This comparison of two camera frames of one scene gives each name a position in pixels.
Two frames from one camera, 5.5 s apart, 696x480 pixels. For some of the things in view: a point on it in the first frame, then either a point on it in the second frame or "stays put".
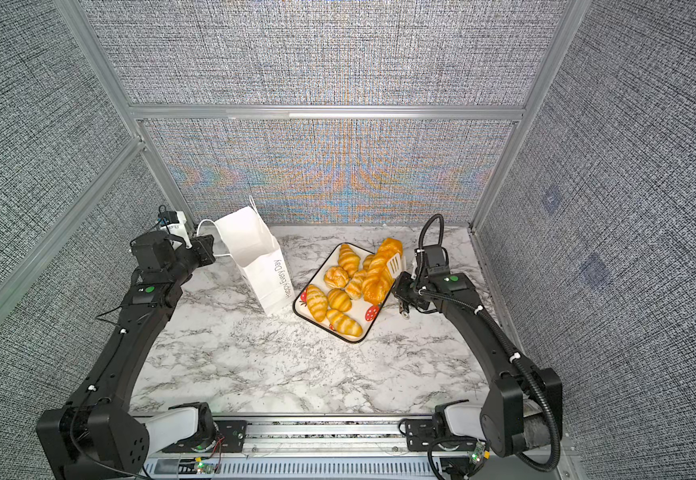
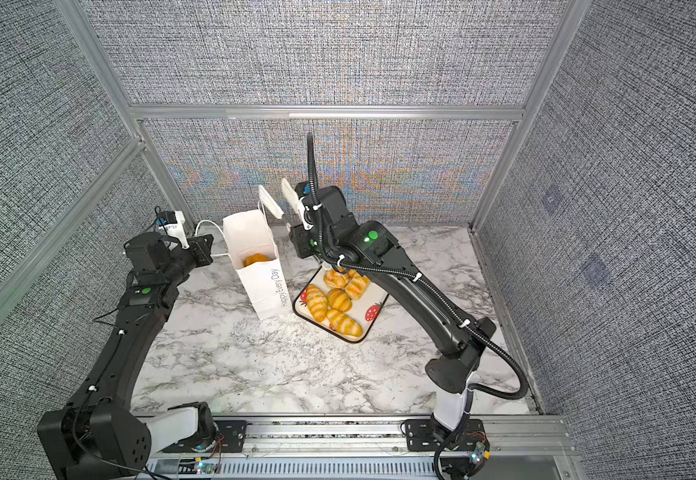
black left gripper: [199, 246] stays put
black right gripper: [399, 289] → [300, 234]
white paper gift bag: [259, 256] stays put
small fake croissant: [355, 284] stays put
